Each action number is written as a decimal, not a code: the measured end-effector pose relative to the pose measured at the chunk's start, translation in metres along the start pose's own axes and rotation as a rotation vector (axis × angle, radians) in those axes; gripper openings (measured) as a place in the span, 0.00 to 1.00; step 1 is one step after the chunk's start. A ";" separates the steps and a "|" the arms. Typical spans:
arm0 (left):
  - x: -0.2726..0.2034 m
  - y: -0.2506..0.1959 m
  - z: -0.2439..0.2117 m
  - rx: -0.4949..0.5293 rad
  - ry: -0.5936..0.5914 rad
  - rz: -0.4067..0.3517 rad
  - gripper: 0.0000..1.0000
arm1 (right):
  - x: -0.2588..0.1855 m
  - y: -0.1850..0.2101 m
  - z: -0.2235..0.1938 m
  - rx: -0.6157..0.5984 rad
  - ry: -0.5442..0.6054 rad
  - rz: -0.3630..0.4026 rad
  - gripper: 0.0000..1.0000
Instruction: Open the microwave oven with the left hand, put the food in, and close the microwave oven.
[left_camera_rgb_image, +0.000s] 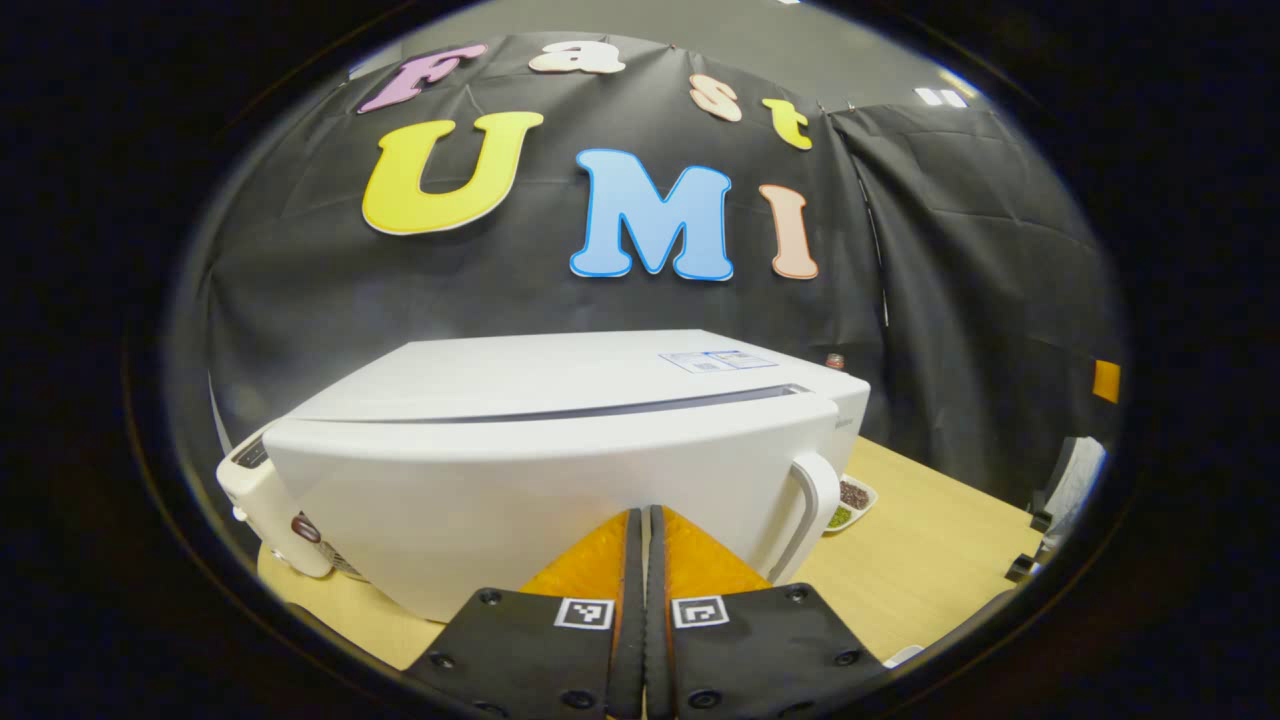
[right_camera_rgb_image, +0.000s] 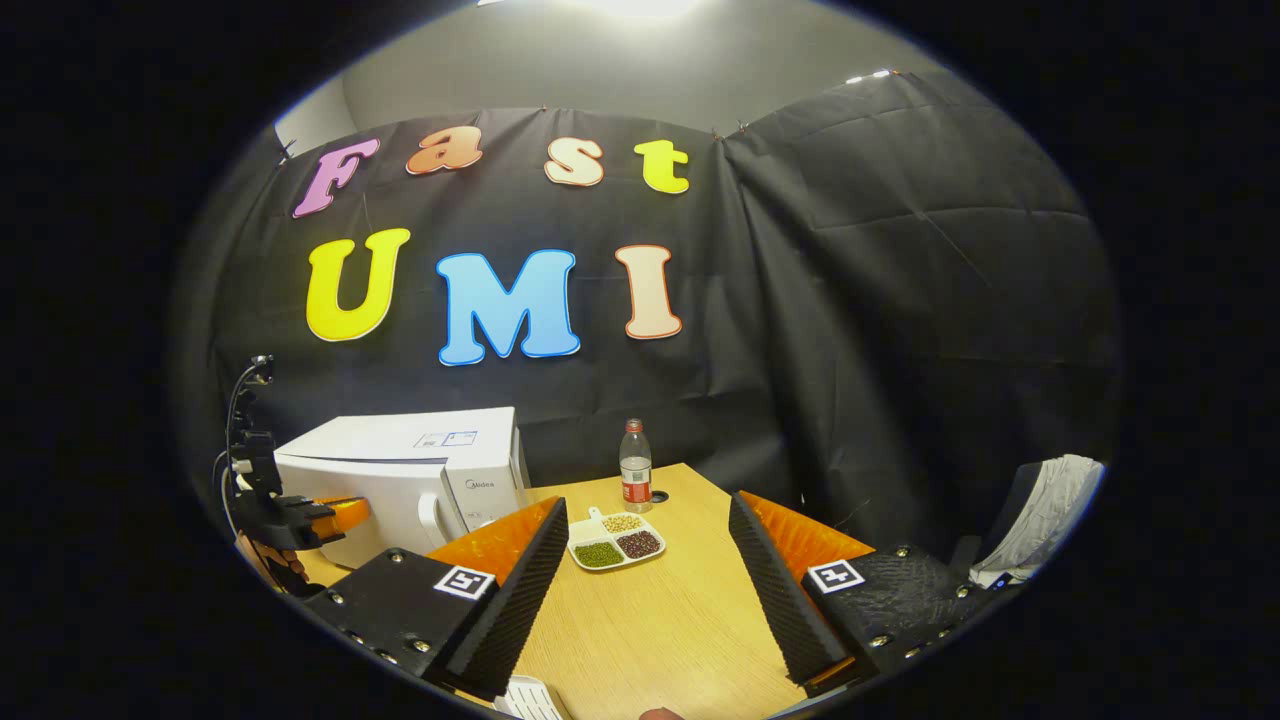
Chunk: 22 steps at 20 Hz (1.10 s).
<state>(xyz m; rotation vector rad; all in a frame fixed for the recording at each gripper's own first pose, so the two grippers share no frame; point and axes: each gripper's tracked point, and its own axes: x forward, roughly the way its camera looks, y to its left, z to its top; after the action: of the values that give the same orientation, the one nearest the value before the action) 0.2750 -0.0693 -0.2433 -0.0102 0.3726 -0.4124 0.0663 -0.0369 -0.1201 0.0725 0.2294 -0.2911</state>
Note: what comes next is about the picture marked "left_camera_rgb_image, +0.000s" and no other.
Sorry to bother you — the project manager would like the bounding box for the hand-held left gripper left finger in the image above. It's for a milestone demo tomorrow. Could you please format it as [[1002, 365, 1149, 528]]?
[[400, 507, 646, 720]]

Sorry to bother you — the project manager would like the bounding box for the white toaster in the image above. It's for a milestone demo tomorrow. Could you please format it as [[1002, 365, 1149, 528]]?
[[215, 420, 336, 579]]

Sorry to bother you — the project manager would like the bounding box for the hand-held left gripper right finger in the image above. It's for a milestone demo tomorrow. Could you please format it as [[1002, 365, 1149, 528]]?
[[645, 505, 891, 720]]

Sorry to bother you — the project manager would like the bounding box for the small dish of beans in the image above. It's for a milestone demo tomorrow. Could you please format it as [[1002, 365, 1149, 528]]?
[[822, 472, 880, 534]]

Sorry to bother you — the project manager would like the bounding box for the black backdrop cloth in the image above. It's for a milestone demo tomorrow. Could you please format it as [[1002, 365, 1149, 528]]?
[[200, 32, 1126, 511]]

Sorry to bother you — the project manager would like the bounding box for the pale grey cloth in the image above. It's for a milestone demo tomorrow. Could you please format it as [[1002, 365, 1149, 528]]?
[[1035, 435, 1108, 526]]

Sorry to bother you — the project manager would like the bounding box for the white microwave oven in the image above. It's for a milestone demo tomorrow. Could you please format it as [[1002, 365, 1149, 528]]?
[[262, 330, 871, 623]]

